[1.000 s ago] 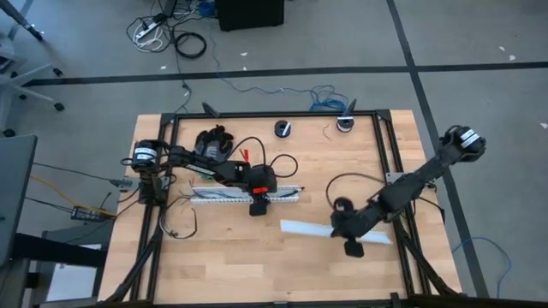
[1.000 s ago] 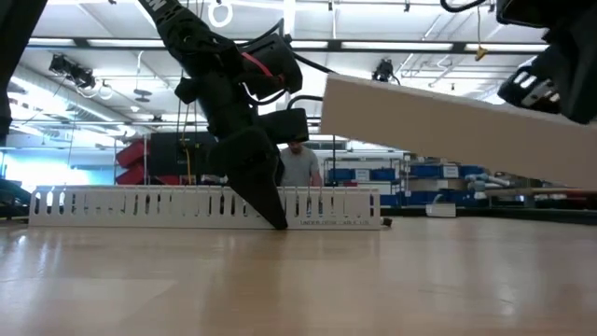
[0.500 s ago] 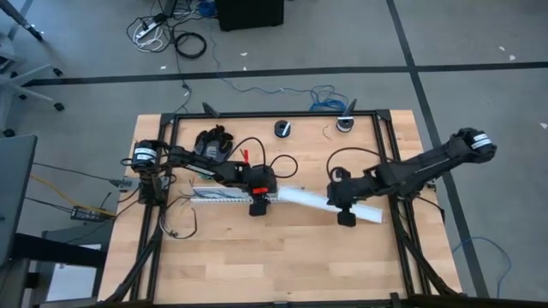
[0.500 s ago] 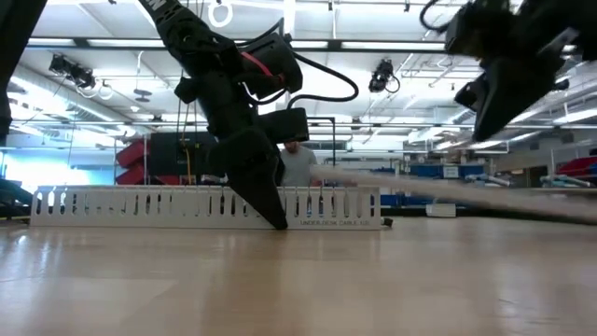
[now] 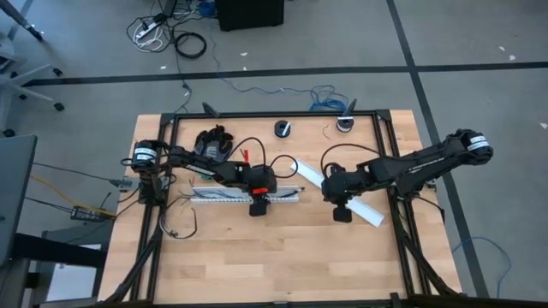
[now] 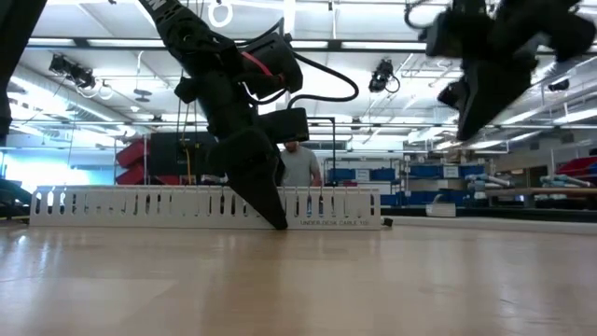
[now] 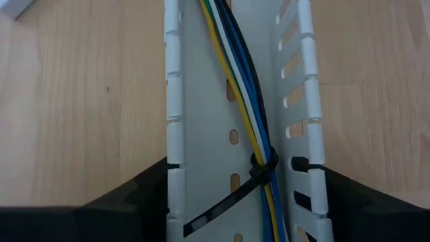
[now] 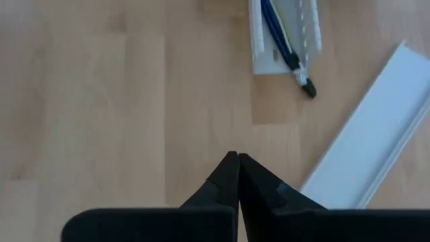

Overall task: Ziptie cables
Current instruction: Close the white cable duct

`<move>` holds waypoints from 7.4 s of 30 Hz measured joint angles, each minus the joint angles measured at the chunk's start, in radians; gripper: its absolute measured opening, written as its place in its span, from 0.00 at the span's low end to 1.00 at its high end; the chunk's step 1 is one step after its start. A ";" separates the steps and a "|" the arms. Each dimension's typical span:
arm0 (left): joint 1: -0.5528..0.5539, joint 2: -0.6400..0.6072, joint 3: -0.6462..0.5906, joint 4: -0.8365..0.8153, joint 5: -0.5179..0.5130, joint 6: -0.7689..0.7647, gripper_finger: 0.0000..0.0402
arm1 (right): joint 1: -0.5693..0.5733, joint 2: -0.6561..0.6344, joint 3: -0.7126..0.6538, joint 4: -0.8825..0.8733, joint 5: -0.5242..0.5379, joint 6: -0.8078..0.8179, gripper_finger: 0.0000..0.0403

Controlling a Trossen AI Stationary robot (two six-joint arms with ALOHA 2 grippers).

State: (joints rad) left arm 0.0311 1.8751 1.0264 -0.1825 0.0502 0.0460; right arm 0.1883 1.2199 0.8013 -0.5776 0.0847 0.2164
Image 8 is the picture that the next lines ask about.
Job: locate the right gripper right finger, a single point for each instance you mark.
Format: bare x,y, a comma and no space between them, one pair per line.
319,225

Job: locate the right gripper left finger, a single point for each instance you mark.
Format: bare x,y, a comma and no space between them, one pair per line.
151,225

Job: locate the white raceway cover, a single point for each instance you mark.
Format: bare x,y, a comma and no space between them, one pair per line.
376,134

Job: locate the black sleeve white label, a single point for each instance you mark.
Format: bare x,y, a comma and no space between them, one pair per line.
302,79

